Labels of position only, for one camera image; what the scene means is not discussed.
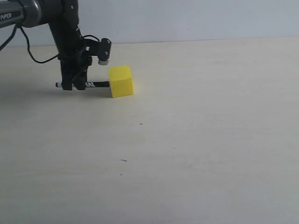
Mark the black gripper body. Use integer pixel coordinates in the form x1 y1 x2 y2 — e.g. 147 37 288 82
48 14 92 70

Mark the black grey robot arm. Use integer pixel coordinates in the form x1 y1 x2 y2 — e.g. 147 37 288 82
0 0 92 91

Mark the yellow cube block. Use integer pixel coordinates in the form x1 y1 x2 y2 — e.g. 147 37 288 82
108 65 134 98

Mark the black and white marker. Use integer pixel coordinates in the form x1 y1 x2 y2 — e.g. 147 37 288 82
55 81 110 89

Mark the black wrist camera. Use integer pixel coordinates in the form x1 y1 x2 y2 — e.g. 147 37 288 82
86 38 112 66

